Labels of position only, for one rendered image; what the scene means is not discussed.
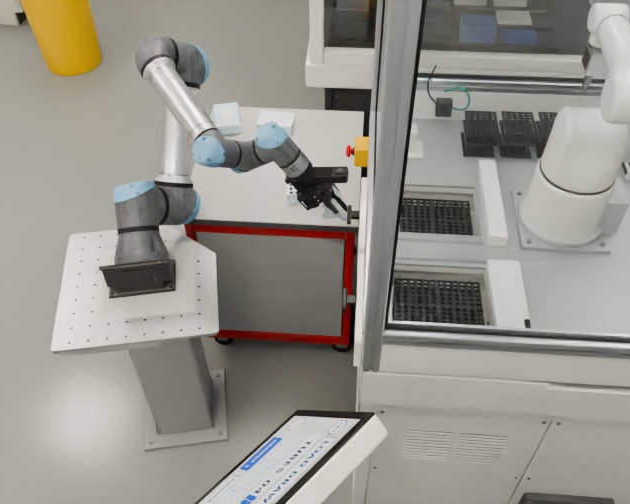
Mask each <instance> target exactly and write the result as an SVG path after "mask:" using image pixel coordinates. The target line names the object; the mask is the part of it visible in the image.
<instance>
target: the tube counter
mask: <svg viewBox="0 0 630 504"><path fill-rule="evenodd" d="M274 481H276V480H273V479H269V478H265V479H264V480H263V481H262V482H261V483H260V484H258V485H257V486H256V487H255V488H254V489H253V490H252V491H251V492H250V493H249V494H248V495H247V496H246V497H245V498H244V499H243V500H242V501H241V502H240V503H238V504H252V503H253V502H254V501H255V500H256V499H257V498H258V497H259V496H260V495H261V494H262V493H263V492H264V491H265V490H266V489H267V488H268V487H269V486H270V485H271V484H272V483H273V482H274Z"/></svg>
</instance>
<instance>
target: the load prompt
mask: <svg viewBox="0 0 630 504"><path fill-rule="evenodd" d="M338 438H339V437H330V436H324V437H323V438H322V439H321V440H320V441H319V442H318V443H317V444H316V445H315V446H314V447H313V448H312V449H311V450H310V451H309V452H308V453H307V454H305V455H304V456H303V457H302V458H301V459H300V460H299V461H298V462H297V463H296V464H295V465H294V466H293V467H292V468H291V469H290V470H289V471H288V472H287V473H286V474H285V475H284V476H283V477H282V478H281V479H280V480H279V481H277V482H276V483H275V484H274V485H273V486H272V487H271V488H270V489H269V490H268V491H267V492H266V493H265V494H264V495H263V496H262V497H261V498H260V499H259V500H258V501H257V502H256V503H255V504H272V503H273V502H274V501H275V500H276V499H277V498H278V497H279V496H280V495H281V494H282V493H283V492H284V491H285V490H286V489H287V488H288V487H289V486H290V485H291V484H292V483H293V482H294V481H295V480H296V479H297V478H298V477H299V476H300V475H301V474H302V473H303V472H304V471H305V470H306V469H307V468H308V467H309V466H310V465H311V464H312V463H313V462H314V461H315V460H316V459H317V458H318V457H319V456H320V455H321V454H322V453H324V452H325V451H326V450H327V449H328V448H329V447H330V446H331V445H332V444H333V443H334V442H335V441H336V440H337V439H338Z"/></svg>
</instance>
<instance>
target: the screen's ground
mask: <svg viewBox="0 0 630 504"><path fill-rule="evenodd" d="M299 417H306V416H294V417H293V418H292V419H291V420H290V421H289V422H287V423H286V424H285V425H284V426H283V427H282V428H281V429H280V430H279V431H278V432H276V433H275V434H274V435H273V436H272V437H271V438H270V439H269V440H268V441H267V442H266V443H264V444H263V445H262V446H261V447H260V448H259V449H258V450H257V451H256V452H255V453H254V454H252V455H251V456H250V457H249V458H248V459H247V460H246V461H245V462H244V463H243V464H241V465H240V466H239V467H238V468H237V469H236V470H235V471H234V472H233V473H232V474H231V475H229V476H228V477H227V478H226V479H225V480H224V481H223V482H222V483H221V484H220V485H219V486H217V487H216V488H215V489H214V490H213V491H212V492H211V493H210V494H209V495H208V496H206V497H205V498H204V499H203V500H202V501H201V502H200V503H199V504H201V503H202V502H203V501H204V500H205V499H207V498H208V497H209V496H210V495H211V494H212V493H213V492H214V491H215V490H216V489H217V488H219V487H220V486H221V485H222V484H223V483H224V482H225V481H226V480H227V479H228V478H229V477H231V476H232V475H237V476H240V477H241V478H242V477H244V476H245V475H246V474H247V473H248V472H249V471H250V470H251V469H252V468H253V467H254V466H255V465H257V464H258V463H259V462H260V461H261V460H262V459H263V458H264V457H265V456H266V455H267V454H268V453H269V452H271V451H272V450H273V449H274V448H275V447H276V446H277V445H278V444H279V443H280V442H281V441H282V440H283V439H285V438H286V437H287V436H288V435H289V434H290V433H291V432H290V431H285V430H286V429H287V428H288V427H289V426H290V425H291V424H292V423H293V422H294V421H295V420H297V419H298V418H299ZM339 419H343V418H324V417H309V418H308V419H307V420H306V421H305V422H303V423H302V424H301V425H300V426H299V427H298V428H297V429H296V430H295V431H294V432H292V433H302V434H309V435H308V436H307V437H306V438H305V439H304V440H303V441H302V442H301V443H299V444H298V445H297V446H296V447H295V448H294V449H293V450H292V451H291V452H290V453H289V454H288V455H287V456H286V457H285V458H284V459H283V460H282V461H281V462H279V463H278V464H277V465H276V466H275V467H274V468H273V469H272V470H271V471H270V472H269V473H268V474H267V475H266V476H265V477H264V478H263V479H262V480H260V481H259V482H258V483H257V484H256V485H255V486H254V487H253V488H252V489H251V490H250V491H249V492H248V493H247V494H246V495H245V496H244V497H243V498H241V499H240V500H239V501H238V502H237V503H236V504H238V503H240V502H241V501H242V500H243V499H244V498H245V497H246V496H247V495H248V494H249V493H250V492H251V491H252V490H253V489H254V488H255V487H256V486H257V485H258V484H260V483H261V482H262V481H263V480H264V479H265V478H269V479H273V480H276V481H274V482H273V483H272V484H271V485H270V486H269V487H268V488H267V489H266V490H265V491H264V492H263V493H262V494H261V495H260V496H259V497H258V498H257V499H256V500H255V501H254V502H253V503H252V504H255V503H256V502H257V501H258V500H259V499H260V498H261V497H262V496H263V495H264V494H265V493H266V492H267V491H268V490H269V489H270V488H271V487H272V486H273V485H274V484H275V483H276V482H277V481H279V480H280V479H281V478H282V477H283V476H284V475H285V474H286V473H287V472H288V471H289V470H290V469H291V468H292V467H293V466H294V465H295V464H296V463H297V462H298V461H299V460H300V459H301V458H302V457H303V456H304V455H305V454H307V453H308V452H309V451H310V450H311V449H312V448H313V447H314V446H315V445H316V444H317V443H318V442H319V441H320V440H321V439H322V438H323V437H324V436H329V435H324V434H325V433H326V432H327V431H328V430H329V429H330V428H331V427H332V426H333V425H334V424H335V423H336V422H337V421H338V420H339ZM349 420H351V421H350V422H349V423H348V424H347V425H346V426H345V427H344V428H343V429H342V430H341V431H340V432H339V433H338V434H337V435H336V436H330V437H339V438H338V439H337V440H336V441H335V442H334V443H333V444H332V445H331V446H330V447H329V448H328V449H327V450H326V451H325V452H324V453H322V454H321V455H320V456H319V457H318V458H317V459H316V460H315V461H314V462H313V463H312V464H311V465H310V466H309V467H308V468H307V469H306V470H305V471H304V472H303V473H302V474H301V475H300V476H299V477H298V478H297V479H296V480H295V481H294V482H293V483H292V484H291V485H290V486H289V487H288V488H287V489H286V490H285V491H284V492H283V493H282V494H281V495H280V496H279V497H278V498H277V499H276V500H275V501H274V502H273V503H272V504H275V503H276V502H277V501H278V500H279V499H280V498H281V497H282V496H283V495H284V494H285V493H286V492H287V491H288V490H289V489H290V488H291V487H292V486H293V485H294V484H295V483H296V482H297V481H298V480H299V479H300V478H302V477H303V476H304V475H305V474H306V473H307V472H308V471H309V470H310V469H311V468H312V467H313V466H314V465H315V464H316V463H317V462H318V461H319V460H320V459H321V458H322V457H323V456H324V455H325V454H326V453H327V452H328V451H329V450H330V449H331V448H332V447H333V446H334V445H335V444H336V443H337V442H338V441H339V440H340V439H341V438H342V437H343V436H344V435H345V434H346V433H347V432H348V431H349V430H350V429H351V428H352V427H353V426H354V425H355V424H356V423H357V422H358V421H359V420H360V419H349ZM273 437H279V438H283V439H282V440H281V441H280V442H279V443H278V444H277V445H276V446H274V447H273V448H272V449H271V450H270V451H269V452H268V453H267V454H266V455H265V456H264V457H263V458H262V459H260V460H259V461H258V462H257V463H256V464H255V465H254V466H253V467H252V468H251V469H250V470H249V471H244V470H240V469H239V468H240V467H241V466H243V465H244V464H245V463H246V462H247V461H248V460H249V459H250V458H251V457H252V456H253V455H255V454H256V453H257V452H258V451H259V450H260V449H261V448H262V447H263V446H264V445H265V444H267V443H268V442H269V441H270V440H271V439H272V438H273ZM241 478H240V479H241ZM240 479H239V480H240ZM239 480H238V481H239ZM238 481H237V482H238ZM237 482H236V483H237ZM236 483H235V484H236ZM235 484H233V485H232V486H231V487H230V488H229V489H228V490H230V489H231V488H232V487H233V486H234V485H235ZM228 490H227V491H228ZM227 491H226V492H227ZM226 492H225V493H226ZM225 493H224V494H225ZM224 494H223V495H224ZM223 495H222V496H223ZM222 496H220V497H219V498H218V499H217V500H216V501H215V502H214V503H216V502H217V501H218V500H219V499H220V498H221V497H222ZM214 503H213V504H214Z"/></svg>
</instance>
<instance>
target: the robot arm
mask: <svg viewBox="0 0 630 504"><path fill-rule="evenodd" d="M135 63H136V67H137V69H138V72H139V73H140V75H141V77H142V78H143V80H144V81H145V82H146V83H147V84H148V85H151V86H153V87H154V89H155V90H156V92H157V93H158V94H159V96H160V97H161V99H162V100H163V102H164V116H163V133H162V149H161V166H160V174H159V176H157V177H156V178H155V179H154V181H153V180H145V181H138V182H133V183H127V184H123V185H119V186H117V187H115V189H114V191H113V193H114V200H113V203H114V205H115V214H116V223H117V232H118V241H117V246H116V250H115V255H114V265H115V264H124V263H133V262H142V261H151V260H160V259H169V255H168V251H167V249H166V246H165V244H164V242H163V240H162V237H161V235H160V230H159V226H161V225H174V226H179V225H183V224H188V223H190V222H192V220H193V219H195V218H196V216H197V214H198V212H199V209H200V196H198V192H197V191H196V190H195V189H194V188H193V185H194V182H193V181H192V180H191V179H190V177H189V168H190V153H191V142H192V143H193V148H192V153H193V158H194V160H195V161H196V162H197V163H198V164H199V165H202V166H207V167H210V168H216V167H219V168H230V169H231V170H232V171H234V172H235V173H238V174H242V173H246V172H250V171H252V170H253V169H256V168H258V167H261V166H263V165H266V164H268V163H271V162H274V163H275V164H276V165H277V166H278V167H279V168H280V169H281V170H282V171H283V172H284V173H285V174H286V178H285V183H286V184H287V185H288V184H290V183H291V184H292V185H293V187H294V188H295V189H296V190H297V200H298V201H299V202H300V203H301V204H302V205H303V207H304V208H305V209H306V210H307V211H308V210H310V209H312V208H313V209H314V208H316V207H318V206H319V205H320V203H322V202H323V204H322V206H323V208H324V209H325V211H324V213H323V214H322V217H323V219H326V220H328V219H333V218H340V219H341V220H343V221H347V215H346V213H345V212H344V211H343V210H342V208H343V209H344V210H345V211H346V212H347V211H348V208H347V204H346V202H345V200H344V198H343V196H342V195H341V193H340V191H339V189H338V188H337V186H336V185H335V184H334V183H347V182H348V177H349V171H348V167H347V166H336V167H312V163H311V162H310V161H309V159H308V157H307V156H306V155H305V154H304V153H303V152H302V150H301V149H300V148H299V147H298V146H297V145H296V144H295V143H294V142H293V140H292V139H291V138H290V137H289V136H288V135H287V133H286V131H285V130H284V129H282V128H281V127H280V126H279V125H278V124H277V123H276V122H273V121H270V122H267V123H265V124H264V125H263V126H261V127H260V128H259V129H258V130H257V131H256V133H255V135H254V139H252V140H250V141H238V140H231V139H225V138H224V137H223V136H222V134H221V133H220V132H219V130H218V129H217V127H216V126H215V124H214V123H213V122H212V120H211V119H210V117H209V116H208V115H207V113H206V112H205V111H204V109H203V108H202V106H201V105H200V104H199V102H198V101H197V99H196V98H195V97H194V96H195V95H196V94H197V93H198V92H199V91H200V85H202V84H203V83H204V82H205V81H206V78H208V76H209V71H210V63H209V59H208V56H207V54H206V53H205V52H204V50H203V49H202V48H201V47H199V46H197V45H194V44H192V43H190V42H184V41H180V40H177V39H173V38H170V37H166V36H163V35H152V36H149V37H147V38H145V39H144V40H142V41H141V43H140V44H139V45H138V47H137V49H136V53H135ZM299 193H300V194H299ZM302 201H303V203H304V204H305V205H306V206H307V207H306V206H305V205H304V204H303V203H302ZM338 204H340V205H341V207H342V208H341V207H340V206H339V205H338Z"/></svg>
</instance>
